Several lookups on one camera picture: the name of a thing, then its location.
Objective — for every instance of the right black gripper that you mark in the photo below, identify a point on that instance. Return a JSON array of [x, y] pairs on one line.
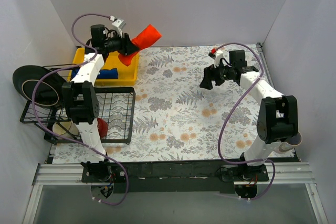
[[215, 73]]

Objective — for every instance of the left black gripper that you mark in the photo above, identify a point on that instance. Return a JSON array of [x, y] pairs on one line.
[[126, 44]]

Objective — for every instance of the orange t shirt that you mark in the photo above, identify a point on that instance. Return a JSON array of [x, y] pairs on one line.
[[145, 39]]

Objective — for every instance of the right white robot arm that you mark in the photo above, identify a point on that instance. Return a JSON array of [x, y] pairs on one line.
[[277, 120]]

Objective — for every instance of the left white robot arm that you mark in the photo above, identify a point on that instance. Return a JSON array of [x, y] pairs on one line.
[[79, 95]]

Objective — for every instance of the yellow plastic bin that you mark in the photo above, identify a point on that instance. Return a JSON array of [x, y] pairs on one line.
[[123, 69]]

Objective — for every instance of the blue rolled t shirt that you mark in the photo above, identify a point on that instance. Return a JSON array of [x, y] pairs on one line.
[[103, 73]]

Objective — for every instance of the floral table mat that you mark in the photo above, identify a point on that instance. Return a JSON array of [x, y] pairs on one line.
[[174, 119]]

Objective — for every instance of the red bowl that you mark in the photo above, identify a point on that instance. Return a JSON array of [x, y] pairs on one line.
[[102, 127]]

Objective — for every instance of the cream cup in rack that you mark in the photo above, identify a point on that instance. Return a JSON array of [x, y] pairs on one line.
[[66, 129]]

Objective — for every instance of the purple ceramic mug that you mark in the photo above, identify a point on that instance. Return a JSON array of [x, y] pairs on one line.
[[289, 144]]

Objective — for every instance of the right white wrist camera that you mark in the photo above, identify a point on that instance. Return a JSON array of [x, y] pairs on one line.
[[217, 56]]

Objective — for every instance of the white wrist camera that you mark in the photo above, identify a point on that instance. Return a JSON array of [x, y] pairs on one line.
[[118, 23], [217, 56]]

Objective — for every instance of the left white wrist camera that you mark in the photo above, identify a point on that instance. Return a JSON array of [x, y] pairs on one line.
[[118, 23]]

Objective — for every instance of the black wire dish rack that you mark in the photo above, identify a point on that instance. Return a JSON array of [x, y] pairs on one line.
[[116, 107]]

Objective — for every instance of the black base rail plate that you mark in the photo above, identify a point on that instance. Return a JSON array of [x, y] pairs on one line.
[[171, 176]]

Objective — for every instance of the aluminium frame rail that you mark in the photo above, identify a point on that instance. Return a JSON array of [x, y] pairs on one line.
[[286, 173]]

